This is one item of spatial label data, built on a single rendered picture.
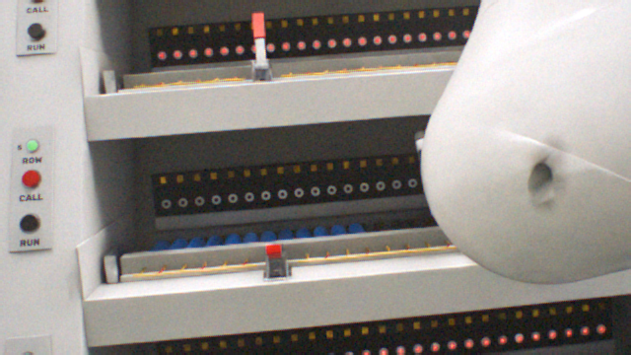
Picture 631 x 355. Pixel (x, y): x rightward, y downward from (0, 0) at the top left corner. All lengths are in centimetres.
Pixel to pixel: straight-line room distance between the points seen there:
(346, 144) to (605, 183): 61
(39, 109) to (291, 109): 25
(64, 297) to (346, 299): 26
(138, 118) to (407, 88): 27
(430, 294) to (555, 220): 36
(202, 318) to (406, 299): 19
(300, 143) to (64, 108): 31
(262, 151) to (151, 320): 31
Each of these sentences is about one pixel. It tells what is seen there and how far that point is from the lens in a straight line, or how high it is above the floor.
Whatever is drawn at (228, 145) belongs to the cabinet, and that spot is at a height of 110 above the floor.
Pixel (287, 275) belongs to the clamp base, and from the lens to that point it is 56.
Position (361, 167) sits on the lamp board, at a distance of 74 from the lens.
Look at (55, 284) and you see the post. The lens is 60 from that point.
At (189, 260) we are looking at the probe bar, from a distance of 62.
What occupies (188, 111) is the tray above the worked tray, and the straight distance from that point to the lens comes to 61.
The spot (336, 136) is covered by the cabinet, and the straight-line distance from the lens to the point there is 80.
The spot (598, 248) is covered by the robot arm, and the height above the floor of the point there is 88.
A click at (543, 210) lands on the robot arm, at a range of 23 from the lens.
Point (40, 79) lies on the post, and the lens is 66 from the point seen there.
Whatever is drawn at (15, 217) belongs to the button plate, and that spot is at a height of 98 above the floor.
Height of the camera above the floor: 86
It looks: 15 degrees up
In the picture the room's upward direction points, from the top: 6 degrees counter-clockwise
